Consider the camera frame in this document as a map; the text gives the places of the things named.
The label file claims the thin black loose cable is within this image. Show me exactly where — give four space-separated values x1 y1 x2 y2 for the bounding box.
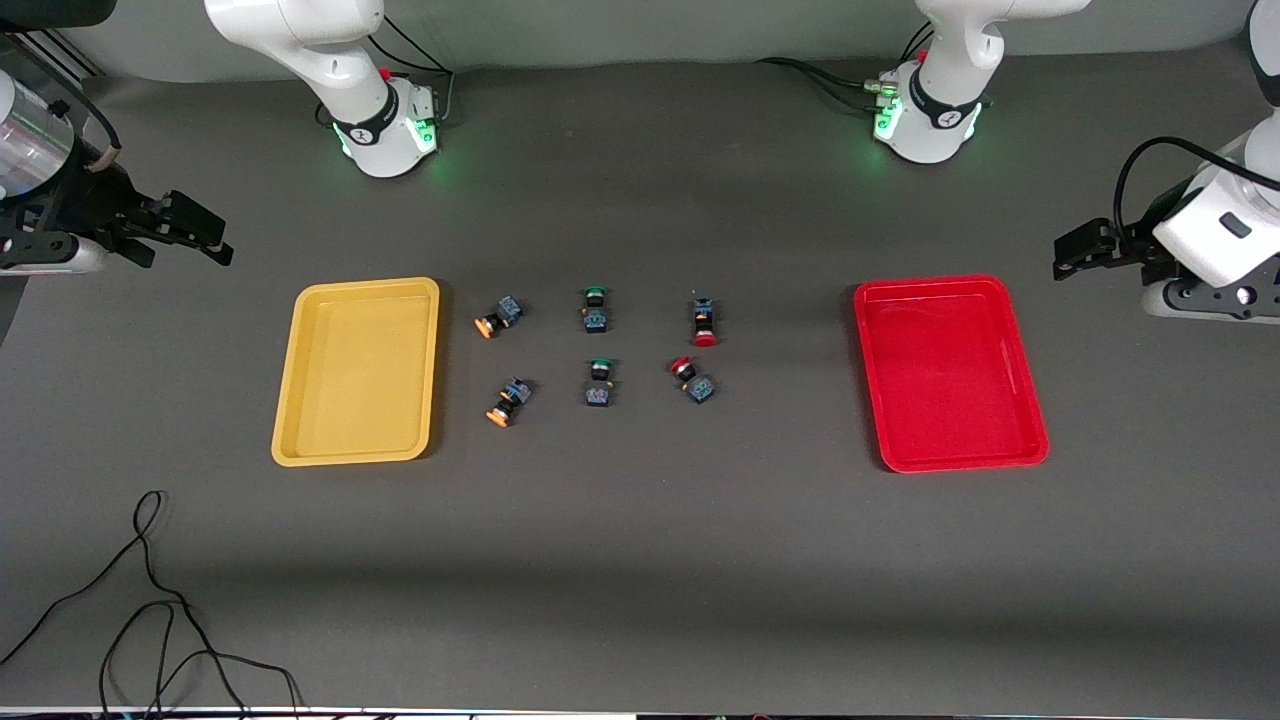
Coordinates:
0 490 303 717

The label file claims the red plastic tray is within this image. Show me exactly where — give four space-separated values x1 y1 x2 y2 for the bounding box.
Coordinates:
853 274 1051 473

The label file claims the yellow mushroom push button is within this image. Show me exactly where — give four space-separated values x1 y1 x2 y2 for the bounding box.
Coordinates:
486 377 536 429
475 295 526 341

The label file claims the black left arm base cable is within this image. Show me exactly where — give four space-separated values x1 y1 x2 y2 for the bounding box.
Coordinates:
757 57 893 111

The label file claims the black arm base cable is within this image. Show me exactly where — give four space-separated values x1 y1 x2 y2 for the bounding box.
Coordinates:
757 57 893 111
363 15 457 127

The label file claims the black right arm base cable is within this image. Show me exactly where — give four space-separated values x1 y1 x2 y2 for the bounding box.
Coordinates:
363 15 457 127

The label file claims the aluminium frame rail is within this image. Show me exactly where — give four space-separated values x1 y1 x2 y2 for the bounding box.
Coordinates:
5 28 106 81

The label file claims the yellow plastic tray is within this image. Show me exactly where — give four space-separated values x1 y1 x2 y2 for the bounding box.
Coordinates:
271 277 442 468

